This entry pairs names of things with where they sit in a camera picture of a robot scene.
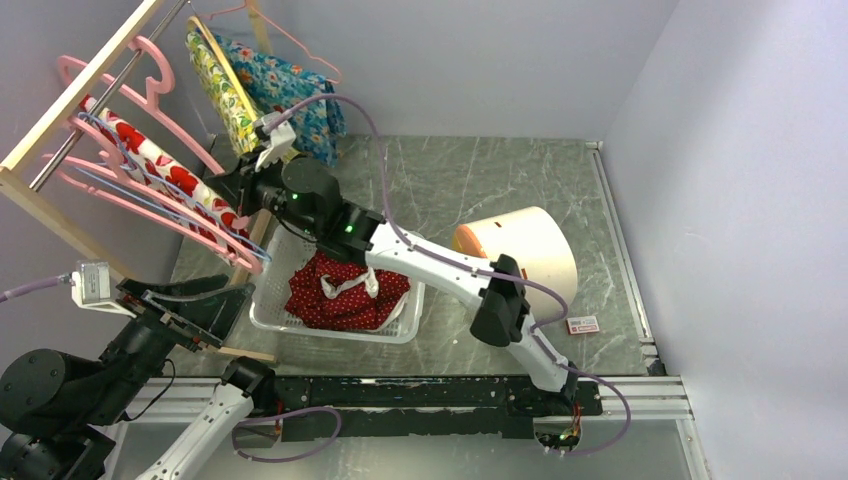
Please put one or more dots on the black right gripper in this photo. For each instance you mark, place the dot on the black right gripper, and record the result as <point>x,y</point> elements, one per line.
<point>232,187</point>

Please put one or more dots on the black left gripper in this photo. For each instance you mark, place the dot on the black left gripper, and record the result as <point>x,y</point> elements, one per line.
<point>209,305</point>

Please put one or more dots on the white red flower skirt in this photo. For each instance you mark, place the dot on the white red flower skirt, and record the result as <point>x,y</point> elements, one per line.
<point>147,163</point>

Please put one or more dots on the pink plastic hanger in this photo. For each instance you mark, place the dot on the pink plastic hanger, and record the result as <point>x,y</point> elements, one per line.
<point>146,205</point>
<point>155,88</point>

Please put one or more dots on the red polka dot skirt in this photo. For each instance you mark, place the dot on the red polka dot skirt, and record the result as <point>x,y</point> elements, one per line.
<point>327,294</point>

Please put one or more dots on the pink plastic hanger front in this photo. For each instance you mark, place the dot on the pink plastic hanger front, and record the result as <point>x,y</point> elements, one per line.
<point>146,205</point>

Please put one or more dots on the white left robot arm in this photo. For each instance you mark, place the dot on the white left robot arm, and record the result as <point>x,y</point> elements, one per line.
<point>56,404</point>

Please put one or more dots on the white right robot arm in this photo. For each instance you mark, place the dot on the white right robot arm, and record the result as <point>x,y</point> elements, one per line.
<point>304,194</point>

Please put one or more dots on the yellow lemon print skirt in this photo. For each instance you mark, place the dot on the yellow lemon print skirt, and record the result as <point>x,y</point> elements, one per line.
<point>242,141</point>

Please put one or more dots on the blue floral skirt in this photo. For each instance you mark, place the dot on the blue floral skirt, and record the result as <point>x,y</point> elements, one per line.
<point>275,84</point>

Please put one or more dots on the yellow wooden hanger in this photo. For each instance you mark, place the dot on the yellow wooden hanger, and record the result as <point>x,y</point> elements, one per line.
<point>221,84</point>

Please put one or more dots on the white plastic basket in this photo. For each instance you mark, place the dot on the white plastic basket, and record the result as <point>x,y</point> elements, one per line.
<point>290,253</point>

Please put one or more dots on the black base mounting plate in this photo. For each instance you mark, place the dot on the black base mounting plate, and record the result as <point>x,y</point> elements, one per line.
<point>304,408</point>

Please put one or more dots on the wooden clothes rack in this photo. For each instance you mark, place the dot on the wooden clothes rack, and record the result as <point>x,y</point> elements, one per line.
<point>33,35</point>

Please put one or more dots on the white cylindrical bin orange lid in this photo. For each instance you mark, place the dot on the white cylindrical bin orange lid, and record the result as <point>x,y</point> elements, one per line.
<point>533,238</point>

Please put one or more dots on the small red white card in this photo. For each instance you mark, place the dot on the small red white card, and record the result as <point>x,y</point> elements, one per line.
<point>582,325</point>

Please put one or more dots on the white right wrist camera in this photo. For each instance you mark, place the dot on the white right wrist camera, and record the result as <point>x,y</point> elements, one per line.
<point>276,138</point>

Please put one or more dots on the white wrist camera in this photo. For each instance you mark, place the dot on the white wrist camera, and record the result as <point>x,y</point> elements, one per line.
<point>91,288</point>
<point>276,138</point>

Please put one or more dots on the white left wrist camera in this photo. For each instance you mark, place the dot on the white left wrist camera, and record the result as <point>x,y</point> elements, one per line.
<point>91,288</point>

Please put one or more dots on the pink wire hanger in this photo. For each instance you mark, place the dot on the pink wire hanger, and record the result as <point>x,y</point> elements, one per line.
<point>263,26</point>

